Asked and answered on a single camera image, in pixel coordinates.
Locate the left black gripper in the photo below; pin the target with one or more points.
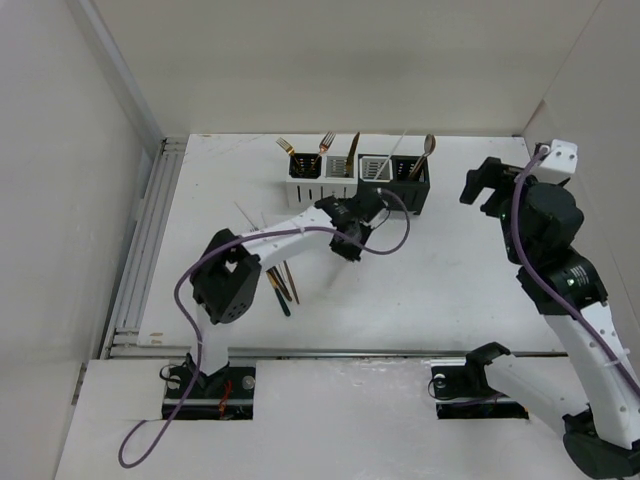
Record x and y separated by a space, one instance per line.
350 254

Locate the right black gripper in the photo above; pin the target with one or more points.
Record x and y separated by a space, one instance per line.
494 175

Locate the gold knife green handle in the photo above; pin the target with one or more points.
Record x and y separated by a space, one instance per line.
350 158

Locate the rose gold fork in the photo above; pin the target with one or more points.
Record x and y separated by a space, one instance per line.
324 146

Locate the gold fork green handle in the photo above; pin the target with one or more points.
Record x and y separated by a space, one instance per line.
286 146

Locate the silver spoon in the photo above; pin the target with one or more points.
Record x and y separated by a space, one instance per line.
428 148

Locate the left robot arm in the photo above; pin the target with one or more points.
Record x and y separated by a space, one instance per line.
225 281

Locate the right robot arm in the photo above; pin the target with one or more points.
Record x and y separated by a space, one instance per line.
600 429

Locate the white utensil container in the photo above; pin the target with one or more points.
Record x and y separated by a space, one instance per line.
310 179

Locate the black utensil container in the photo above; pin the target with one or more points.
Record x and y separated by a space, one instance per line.
411 186

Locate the copper chopstick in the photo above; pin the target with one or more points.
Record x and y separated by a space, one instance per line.
291 282

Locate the thin white chopstick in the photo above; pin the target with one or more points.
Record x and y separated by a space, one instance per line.
252 224

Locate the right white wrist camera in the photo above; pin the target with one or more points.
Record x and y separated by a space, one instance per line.
560 162

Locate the bronze knife green handle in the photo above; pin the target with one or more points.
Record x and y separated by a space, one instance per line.
279 294

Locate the aluminium rail front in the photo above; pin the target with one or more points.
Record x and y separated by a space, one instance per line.
289 353

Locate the aluminium rail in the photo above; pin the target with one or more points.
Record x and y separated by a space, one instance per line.
289 353
120 338

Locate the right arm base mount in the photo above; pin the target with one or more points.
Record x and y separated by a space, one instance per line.
458 397

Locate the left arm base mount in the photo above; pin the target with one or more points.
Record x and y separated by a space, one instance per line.
225 396

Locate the aluminium rail left side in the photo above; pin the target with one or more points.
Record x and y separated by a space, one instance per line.
120 338

